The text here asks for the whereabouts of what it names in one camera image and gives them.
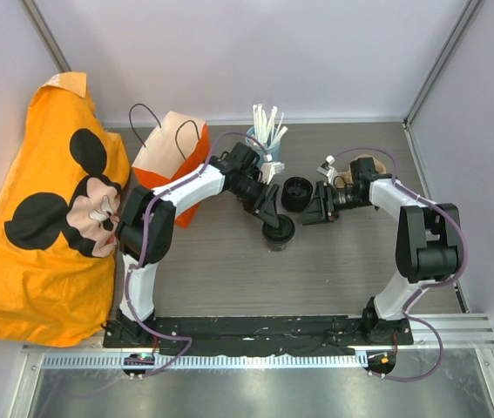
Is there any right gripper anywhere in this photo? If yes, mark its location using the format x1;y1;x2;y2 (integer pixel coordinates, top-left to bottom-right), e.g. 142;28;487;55
297;180;367;226

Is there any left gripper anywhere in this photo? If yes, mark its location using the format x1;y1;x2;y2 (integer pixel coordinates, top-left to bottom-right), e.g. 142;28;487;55
230;178;280;229

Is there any black plastic cup lid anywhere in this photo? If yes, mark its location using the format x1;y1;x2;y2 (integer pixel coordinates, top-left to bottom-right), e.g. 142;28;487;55
262;214;295;243

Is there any black paper coffee cup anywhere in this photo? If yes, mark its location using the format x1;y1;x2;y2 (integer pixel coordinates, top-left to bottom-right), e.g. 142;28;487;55
267;239;289;252

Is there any brown pulp cup carrier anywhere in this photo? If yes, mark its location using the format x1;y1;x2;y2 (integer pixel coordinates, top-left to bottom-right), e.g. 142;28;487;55
339;154;387;185

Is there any orange paper bag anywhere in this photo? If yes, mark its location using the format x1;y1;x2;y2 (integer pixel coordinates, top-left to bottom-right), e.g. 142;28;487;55
128;103;216;229

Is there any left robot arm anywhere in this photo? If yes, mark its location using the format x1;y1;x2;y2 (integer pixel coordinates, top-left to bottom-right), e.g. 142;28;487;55
104;143;285;348

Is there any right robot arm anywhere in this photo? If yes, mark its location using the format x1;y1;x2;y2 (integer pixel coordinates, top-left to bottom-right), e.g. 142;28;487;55
299;156;464;344

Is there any light blue tin cup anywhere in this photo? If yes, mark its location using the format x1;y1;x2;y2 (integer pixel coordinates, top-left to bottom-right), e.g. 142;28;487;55
245;126;281;167

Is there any white wrapped straws bundle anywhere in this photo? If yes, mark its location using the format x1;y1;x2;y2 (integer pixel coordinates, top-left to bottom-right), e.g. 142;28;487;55
247;104;288;152

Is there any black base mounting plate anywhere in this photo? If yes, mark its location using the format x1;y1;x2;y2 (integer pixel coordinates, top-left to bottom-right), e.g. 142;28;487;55
102;313;415;358

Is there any orange cartoon mouse cloth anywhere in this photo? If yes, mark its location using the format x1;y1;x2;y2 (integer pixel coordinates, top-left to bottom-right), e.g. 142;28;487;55
0;71;131;347

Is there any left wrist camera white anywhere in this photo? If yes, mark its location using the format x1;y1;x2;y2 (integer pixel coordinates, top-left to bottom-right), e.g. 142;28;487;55
260;154;285;184

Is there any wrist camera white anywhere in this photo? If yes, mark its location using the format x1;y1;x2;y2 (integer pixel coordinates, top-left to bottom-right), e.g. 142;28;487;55
317;155;338;185
260;154;285;184

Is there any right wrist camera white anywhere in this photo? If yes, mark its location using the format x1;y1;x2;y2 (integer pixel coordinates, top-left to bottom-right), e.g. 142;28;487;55
317;155;338;185

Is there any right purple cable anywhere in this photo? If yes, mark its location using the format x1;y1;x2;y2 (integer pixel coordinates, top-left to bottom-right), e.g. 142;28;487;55
331;146;469;381

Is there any purple cable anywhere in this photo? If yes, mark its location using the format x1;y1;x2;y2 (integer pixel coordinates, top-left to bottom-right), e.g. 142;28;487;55
331;146;469;381
123;130;272;400

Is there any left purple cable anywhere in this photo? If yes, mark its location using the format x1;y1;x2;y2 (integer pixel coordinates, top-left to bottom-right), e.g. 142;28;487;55
123;130;272;400

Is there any slotted aluminium rail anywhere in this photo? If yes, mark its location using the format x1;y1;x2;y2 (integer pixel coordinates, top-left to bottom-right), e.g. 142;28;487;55
42;351;368;370

